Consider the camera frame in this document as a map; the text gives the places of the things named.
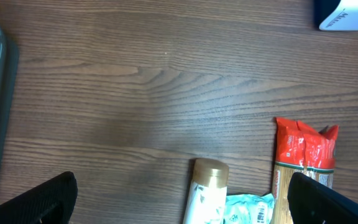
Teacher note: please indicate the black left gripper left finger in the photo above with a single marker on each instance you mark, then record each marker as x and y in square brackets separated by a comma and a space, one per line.
[50, 202]

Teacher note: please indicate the orange long noodle packet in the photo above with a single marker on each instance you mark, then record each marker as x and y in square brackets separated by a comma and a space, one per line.
[300, 148]

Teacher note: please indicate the teal snack packet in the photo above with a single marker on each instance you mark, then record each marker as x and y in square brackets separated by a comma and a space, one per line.
[248, 209]

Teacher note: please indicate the white tube with gold cap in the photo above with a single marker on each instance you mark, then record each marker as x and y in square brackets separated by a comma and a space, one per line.
[207, 194]

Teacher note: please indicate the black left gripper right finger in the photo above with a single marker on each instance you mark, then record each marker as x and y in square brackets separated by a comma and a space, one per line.
[311, 202]

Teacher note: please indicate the white barcode scanner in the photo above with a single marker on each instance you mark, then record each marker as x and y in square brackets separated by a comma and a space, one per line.
[336, 15]

